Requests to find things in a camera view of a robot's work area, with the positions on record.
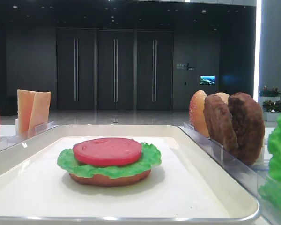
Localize dark door right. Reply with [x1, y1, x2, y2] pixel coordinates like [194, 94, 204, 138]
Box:
[137, 31, 173, 110]

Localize brown meat patty in rack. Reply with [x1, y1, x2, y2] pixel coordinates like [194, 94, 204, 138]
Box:
[228, 92, 265, 165]

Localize sesame bun behind patty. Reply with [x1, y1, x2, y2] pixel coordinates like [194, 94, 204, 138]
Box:
[216, 92, 230, 105]

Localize wall display screen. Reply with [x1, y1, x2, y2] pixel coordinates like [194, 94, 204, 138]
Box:
[200, 76, 215, 85]

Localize green lettuce leaf on bun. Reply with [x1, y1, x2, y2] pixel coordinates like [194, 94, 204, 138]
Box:
[57, 142, 162, 179]

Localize green lettuce in rack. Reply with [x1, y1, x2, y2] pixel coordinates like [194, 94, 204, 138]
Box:
[259, 114, 281, 210]

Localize red tomato slice on burger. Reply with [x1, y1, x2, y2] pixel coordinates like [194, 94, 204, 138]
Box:
[73, 138, 142, 166]

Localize bottom bun slice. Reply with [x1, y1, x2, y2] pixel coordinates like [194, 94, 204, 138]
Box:
[69, 170, 151, 187]

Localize clear acrylic rack left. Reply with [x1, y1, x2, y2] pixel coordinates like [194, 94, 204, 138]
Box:
[0, 121, 56, 151]

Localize orange cheese slice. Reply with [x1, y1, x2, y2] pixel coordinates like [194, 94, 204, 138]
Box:
[29, 92, 51, 130]
[17, 89, 36, 134]

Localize brown meat patty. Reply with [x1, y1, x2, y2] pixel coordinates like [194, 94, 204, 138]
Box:
[228, 92, 265, 165]
[203, 94, 238, 157]

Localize clear acrylic rack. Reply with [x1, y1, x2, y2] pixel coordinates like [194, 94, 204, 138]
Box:
[183, 123, 281, 225]
[0, 121, 56, 151]

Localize orange cheese slice left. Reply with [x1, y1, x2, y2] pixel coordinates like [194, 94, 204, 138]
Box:
[17, 89, 36, 134]

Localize orange cheese slice right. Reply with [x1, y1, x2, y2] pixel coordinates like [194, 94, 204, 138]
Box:
[29, 92, 51, 130]

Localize potted plants in planter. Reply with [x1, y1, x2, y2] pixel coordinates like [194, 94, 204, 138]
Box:
[258, 86, 281, 121]

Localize dark door left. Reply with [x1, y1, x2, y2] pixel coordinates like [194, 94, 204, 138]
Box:
[57, 29, 94, 110]

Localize sesame bun left in rack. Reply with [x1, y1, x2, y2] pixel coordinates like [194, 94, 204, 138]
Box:
[189, 90, 209, 137]

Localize white rectangular tray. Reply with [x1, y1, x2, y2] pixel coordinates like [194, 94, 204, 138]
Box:
[0, 125, 260, 225]

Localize clear acrylic rack right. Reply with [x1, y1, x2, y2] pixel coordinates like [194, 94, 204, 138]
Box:
[183, 123, 281, 225]

